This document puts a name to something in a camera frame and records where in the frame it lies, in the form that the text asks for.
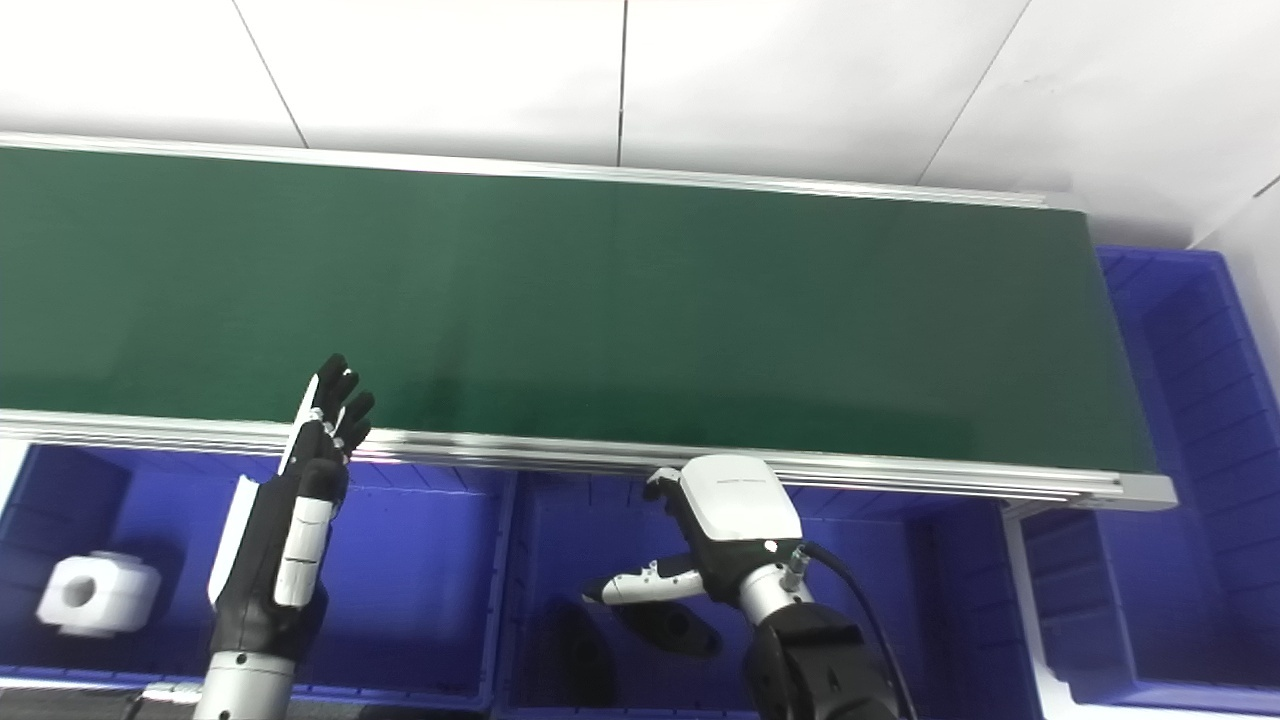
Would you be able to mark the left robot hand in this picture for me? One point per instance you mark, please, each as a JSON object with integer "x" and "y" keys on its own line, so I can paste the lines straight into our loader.
{"x": 265, "y": 580}

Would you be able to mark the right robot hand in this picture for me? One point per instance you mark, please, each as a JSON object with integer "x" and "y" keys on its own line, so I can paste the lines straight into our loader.
{"x": 740, "y": 510}

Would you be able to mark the black flange part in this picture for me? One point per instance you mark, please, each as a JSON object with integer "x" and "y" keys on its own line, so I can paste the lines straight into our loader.
{"x": 575, "y": 660}
{"x": 670, "y": 630}

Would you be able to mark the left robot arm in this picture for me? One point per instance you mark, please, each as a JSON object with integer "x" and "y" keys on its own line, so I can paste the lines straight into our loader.
{"x": 245, "y": 690}

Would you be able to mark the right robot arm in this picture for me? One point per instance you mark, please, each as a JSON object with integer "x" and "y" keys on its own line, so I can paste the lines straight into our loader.
{"x": 810, "y": 660}

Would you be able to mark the blue plastic bin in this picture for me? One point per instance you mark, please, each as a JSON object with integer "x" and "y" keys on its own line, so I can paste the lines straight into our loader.
{"x": 420, "y": 580}
{"x": 1200, "y": 500}
{"x": 940, "y": 600}

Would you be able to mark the white block part with hole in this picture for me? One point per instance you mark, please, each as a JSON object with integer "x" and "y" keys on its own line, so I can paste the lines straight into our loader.
{"x": 100, "y": 595}

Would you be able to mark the green conveyor belt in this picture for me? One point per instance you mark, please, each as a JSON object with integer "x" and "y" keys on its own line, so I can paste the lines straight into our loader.
{"x": 620, "y": 310}
{"x": 560, "y": 455}

